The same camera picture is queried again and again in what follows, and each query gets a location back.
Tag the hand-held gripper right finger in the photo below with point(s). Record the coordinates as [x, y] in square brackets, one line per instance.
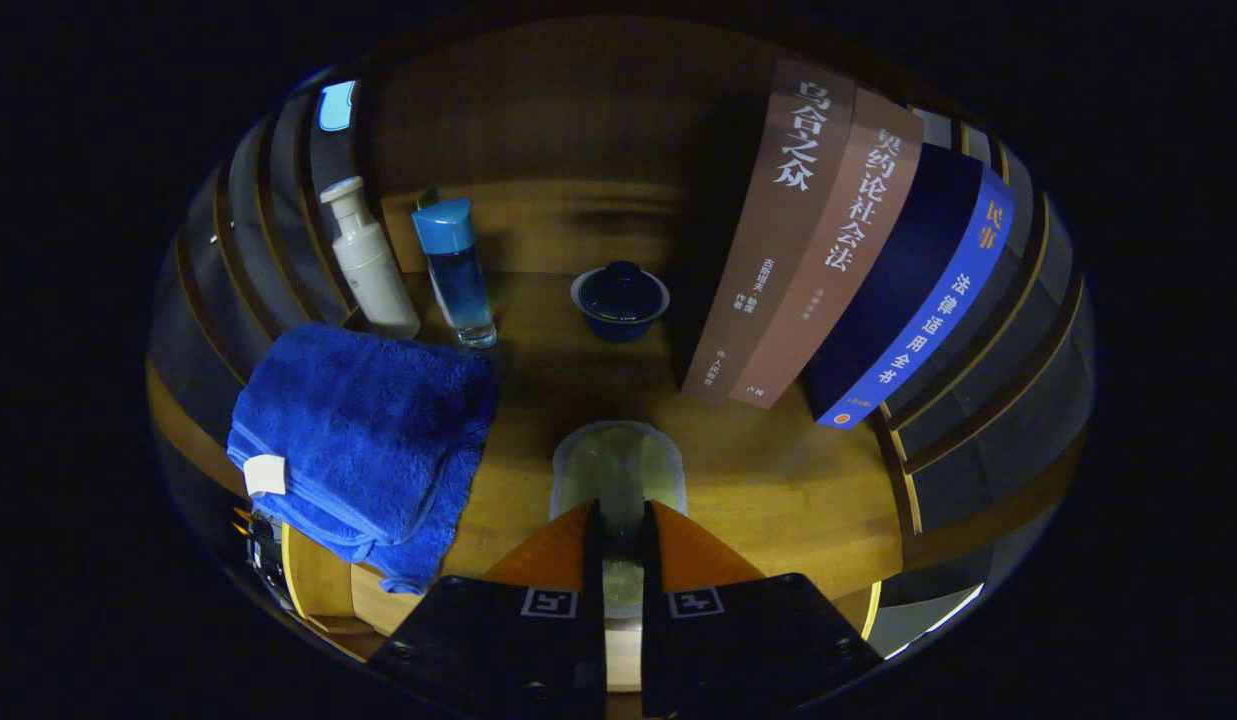
[650, 560]

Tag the reddish brown book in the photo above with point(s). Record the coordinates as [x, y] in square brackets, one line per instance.
[828, 270]

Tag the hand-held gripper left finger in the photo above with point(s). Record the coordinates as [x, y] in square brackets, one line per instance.
[595, 550]

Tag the wooden cabinet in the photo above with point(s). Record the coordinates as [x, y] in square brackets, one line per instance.
[538, 120]

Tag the dark brown book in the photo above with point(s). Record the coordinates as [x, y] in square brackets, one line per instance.
[768, 250]

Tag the wooden countertop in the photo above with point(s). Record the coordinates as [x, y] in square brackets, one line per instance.
[758, 480]

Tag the folded blue towel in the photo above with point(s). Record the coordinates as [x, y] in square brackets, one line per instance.
[358, 430]

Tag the dark blue lidded teacup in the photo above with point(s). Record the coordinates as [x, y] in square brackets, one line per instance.
[618, 300]

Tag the blue capped bottle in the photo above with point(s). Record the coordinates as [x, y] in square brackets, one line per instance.
[458, 280]

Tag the blue book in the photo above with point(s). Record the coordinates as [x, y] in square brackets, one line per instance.
[928, 310]

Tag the white pump bottle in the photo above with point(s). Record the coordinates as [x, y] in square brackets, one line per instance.
[373, 275]

